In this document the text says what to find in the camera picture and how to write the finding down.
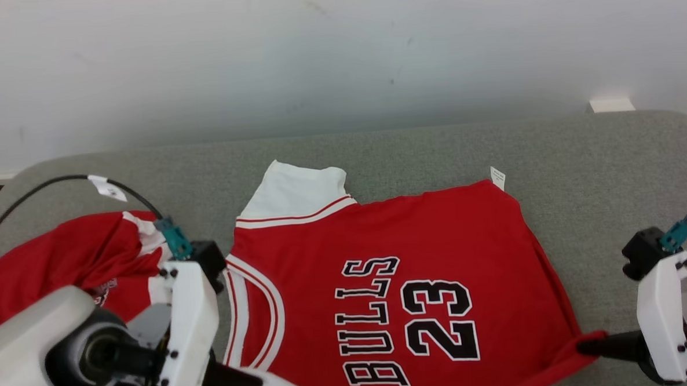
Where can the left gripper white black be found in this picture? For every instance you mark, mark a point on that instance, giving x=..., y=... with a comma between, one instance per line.
x=193, y=327

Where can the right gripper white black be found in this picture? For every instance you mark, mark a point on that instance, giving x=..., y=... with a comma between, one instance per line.
x=659, y=312

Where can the red Bulls 23 jersey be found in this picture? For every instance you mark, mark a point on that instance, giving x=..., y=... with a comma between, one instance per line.
x=438, y=241

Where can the red shorts with white stripe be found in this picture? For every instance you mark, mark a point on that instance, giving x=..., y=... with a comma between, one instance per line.
x=62, y=257

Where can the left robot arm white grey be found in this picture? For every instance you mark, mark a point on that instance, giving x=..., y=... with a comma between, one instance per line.
x=20, y=346

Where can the grey fabric sofa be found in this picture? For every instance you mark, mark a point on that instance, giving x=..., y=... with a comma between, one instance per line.
x=580, y=165

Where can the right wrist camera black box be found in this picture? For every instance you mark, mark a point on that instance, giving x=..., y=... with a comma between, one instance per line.
x=641, y=249

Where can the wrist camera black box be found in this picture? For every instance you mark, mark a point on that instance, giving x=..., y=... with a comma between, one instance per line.
x=210, y=260
x=641, y=249

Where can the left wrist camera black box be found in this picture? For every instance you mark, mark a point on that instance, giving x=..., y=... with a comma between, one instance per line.
x=210, y=260

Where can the small white wall block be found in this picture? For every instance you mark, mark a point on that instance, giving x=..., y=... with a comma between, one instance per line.
x=611, y=105

